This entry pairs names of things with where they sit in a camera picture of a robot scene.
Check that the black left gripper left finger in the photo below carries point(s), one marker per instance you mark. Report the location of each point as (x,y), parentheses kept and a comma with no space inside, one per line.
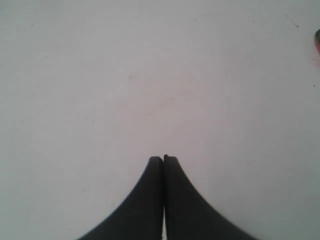
(140,215)

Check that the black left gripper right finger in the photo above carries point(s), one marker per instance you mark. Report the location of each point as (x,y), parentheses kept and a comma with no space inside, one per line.
(188,216)

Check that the gold tin lid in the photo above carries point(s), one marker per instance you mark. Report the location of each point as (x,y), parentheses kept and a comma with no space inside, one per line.
(317,40)

